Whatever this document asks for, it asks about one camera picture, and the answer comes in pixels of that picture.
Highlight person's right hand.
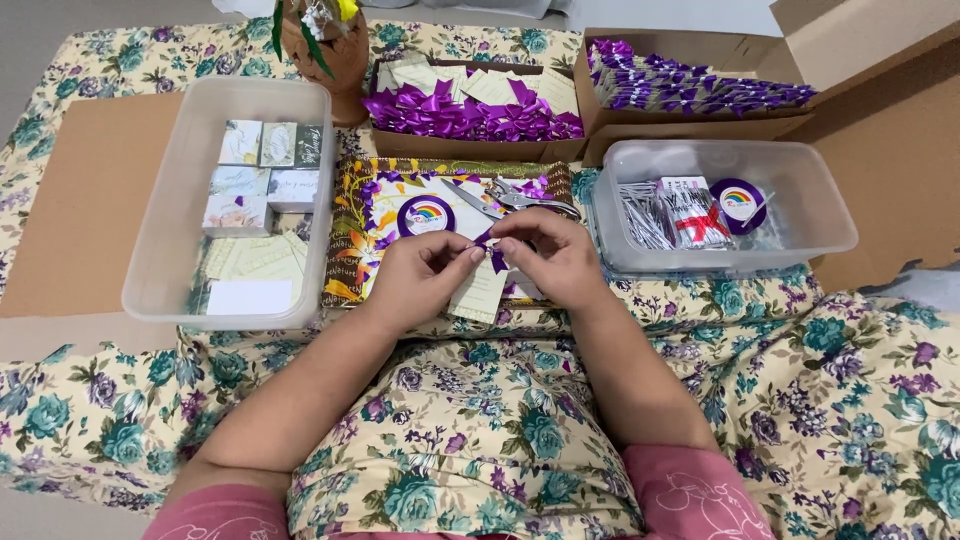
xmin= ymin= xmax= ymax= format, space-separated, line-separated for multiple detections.
xmin=487 ymin=207 xmax=615 ymax=318

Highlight person's left hand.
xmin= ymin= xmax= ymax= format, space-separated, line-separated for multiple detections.
xmin=367 ymin=229 xmax=489 ymax=339

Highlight purple ribbon piece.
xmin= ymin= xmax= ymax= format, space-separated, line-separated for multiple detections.
xmin=472 ymin=227 xmax=512 ymax=276

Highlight cream paper tag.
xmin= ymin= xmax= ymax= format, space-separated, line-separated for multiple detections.
xmin=447 ymin=259 xmax=511 ymax=326

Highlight purple ribbon spool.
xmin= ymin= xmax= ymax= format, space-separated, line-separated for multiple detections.
xmin=396 ymin=195 xmax=457 ymax=239
xmin=708 ymin=177 xmax=769 ymax=237

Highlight silver hole punch pliers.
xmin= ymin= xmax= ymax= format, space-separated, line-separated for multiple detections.
xmin=486 ymin=177 xmax=582 ymax=222

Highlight patterned floral tray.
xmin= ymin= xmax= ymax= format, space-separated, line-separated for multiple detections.
xmin=322 ymin=155 xmax=583 ymax=310

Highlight bundle of silver twist ties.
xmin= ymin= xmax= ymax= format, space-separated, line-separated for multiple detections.
xmin=618 ymin=181 xmax=677 ymax=252

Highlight scattered purple ribbon scraps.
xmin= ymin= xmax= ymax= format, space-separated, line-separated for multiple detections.
xmin=358 ymin=168 xmax=560 ymax=258

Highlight silver scissors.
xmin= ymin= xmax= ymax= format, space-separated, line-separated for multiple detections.
xmin=441 ymin=177 xmax=505 ymax=223

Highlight packet with red ribbon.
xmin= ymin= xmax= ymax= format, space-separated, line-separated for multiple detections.
xmin=657 ymin=175 xmax=733 ymax=249

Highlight cardboard box of bows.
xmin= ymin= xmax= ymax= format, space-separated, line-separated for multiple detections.
xmin=365 ymin=59 xmax=591 ymax=165

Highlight pile of cream tag cards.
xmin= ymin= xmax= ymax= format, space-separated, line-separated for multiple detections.
xmin=201 ymin=230 xmax=310 ymax=303

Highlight white blank card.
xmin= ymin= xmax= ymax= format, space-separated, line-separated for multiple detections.
xmin=205 ymin=279 xmax=294 ymax=317

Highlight heap of purple bows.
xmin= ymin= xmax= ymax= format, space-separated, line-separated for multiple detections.
xmin=363 ymin=78 xmax=585 ymax=143

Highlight cream cards in bow box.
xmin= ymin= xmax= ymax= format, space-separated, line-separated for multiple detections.
xmin=374 ymin=56 xmax=580 ymax=115

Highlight group of small floral boxes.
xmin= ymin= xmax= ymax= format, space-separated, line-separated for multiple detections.
xmin=201 ymin=119 xmax=324 ymax=240

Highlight row of purple ribboned tags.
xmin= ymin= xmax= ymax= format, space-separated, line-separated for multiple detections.
xmin=586 ymin=39 xmax=819 ymax=118

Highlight brown carved vase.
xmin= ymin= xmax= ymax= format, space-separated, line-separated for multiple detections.
xmin=280 ymin=7 xmax=371 ymax=129

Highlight clear plastic container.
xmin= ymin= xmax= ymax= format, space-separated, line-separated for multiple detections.
xmin=121 ymin=75 xmax=336 ymax=333
xmin=591 ymin=138 xmax=860 ymax=276

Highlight artificial flowers with green leaves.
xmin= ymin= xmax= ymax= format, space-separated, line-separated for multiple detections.
xmin=270 ymin=0 xmax=362 ymax=81

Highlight pink shirt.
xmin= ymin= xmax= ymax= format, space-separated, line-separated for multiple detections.
xmin=142 ymin=442 xmax=778 ymax=540

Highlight floral patterned cloth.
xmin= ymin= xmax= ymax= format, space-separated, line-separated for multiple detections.
xmin=0 ymin=18 xmax=960 ymax=540

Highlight brown cardboard sheet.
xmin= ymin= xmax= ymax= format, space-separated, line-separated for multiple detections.
xmin=0 ymin=90 xmax=186 ymax=321
xmin=778 ymin=41 xmax=960 ymax=296

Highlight open cardboard box with flap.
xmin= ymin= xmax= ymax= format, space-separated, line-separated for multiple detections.
xmin=573 ymin=0 xmax=960 ymax=168

